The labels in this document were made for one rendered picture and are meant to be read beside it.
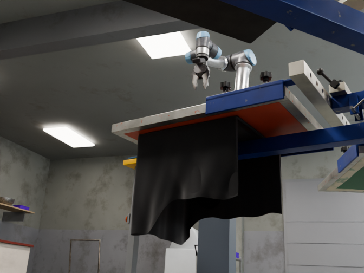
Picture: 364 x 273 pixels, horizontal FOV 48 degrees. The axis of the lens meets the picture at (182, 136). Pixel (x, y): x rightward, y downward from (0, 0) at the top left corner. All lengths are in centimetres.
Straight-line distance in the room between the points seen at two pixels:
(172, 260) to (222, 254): 663
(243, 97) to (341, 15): 60
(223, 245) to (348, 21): 163
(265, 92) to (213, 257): 119
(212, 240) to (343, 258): 713
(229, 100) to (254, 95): 10
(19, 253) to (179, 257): 330
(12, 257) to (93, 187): 466
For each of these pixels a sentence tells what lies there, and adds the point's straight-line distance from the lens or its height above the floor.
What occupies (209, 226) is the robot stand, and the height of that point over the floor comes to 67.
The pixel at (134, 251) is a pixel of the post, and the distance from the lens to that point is 212.
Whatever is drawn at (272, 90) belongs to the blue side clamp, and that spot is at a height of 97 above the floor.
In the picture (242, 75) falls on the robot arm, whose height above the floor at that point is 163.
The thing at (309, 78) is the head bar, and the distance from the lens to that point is 142.
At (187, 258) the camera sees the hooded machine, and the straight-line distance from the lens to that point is 888.
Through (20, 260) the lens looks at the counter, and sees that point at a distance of 730.
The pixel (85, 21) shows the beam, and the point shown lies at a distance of 539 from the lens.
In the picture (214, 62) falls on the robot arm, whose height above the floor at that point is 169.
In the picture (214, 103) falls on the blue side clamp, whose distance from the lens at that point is 153.
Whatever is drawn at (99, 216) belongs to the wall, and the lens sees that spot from 1106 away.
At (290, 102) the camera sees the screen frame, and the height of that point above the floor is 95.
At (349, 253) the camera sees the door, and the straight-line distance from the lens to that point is 938.
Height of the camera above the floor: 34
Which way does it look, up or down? 20 degrees up
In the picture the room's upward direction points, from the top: 3 degrees clockwise
